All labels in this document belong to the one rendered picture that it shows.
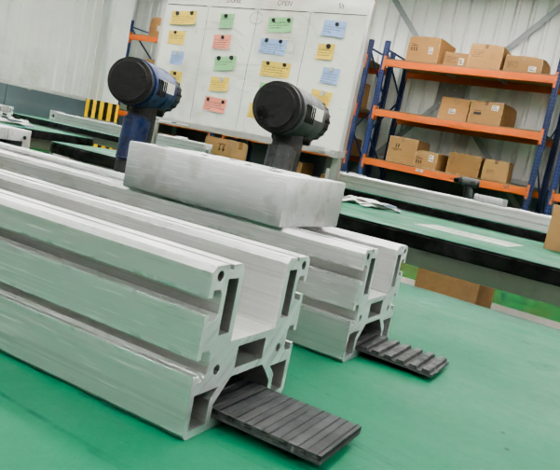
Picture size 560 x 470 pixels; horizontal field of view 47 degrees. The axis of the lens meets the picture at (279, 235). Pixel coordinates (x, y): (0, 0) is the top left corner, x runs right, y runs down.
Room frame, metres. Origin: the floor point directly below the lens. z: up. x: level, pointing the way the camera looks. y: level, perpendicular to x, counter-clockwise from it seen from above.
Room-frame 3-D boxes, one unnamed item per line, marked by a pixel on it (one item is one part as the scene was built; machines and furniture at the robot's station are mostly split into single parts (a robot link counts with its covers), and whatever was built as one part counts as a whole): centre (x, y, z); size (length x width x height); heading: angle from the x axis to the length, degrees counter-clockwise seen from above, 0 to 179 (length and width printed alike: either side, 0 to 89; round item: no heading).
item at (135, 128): (0.88, 0.21, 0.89); 0.20 x 0.08 x 0.22; 174
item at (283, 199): (0.56, 0.05, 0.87); 0.16 x 0.11 x 0.07; 62
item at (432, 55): (10.33, -2.48, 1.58); 2.83 x 0.98 x 3.15; 58
